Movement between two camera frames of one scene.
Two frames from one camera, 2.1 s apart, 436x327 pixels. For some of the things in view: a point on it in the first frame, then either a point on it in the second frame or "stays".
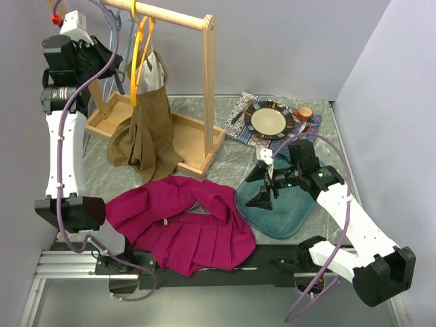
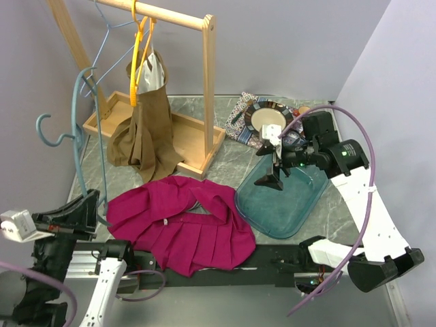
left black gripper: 103,54 -> 81,213
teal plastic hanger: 118,80 -> 86,72
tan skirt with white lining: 146,140 stays
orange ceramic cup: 304,113 stays
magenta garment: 184,224 stays
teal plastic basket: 290,211 stays
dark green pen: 238,116 stays
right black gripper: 263,199 -> 272,179
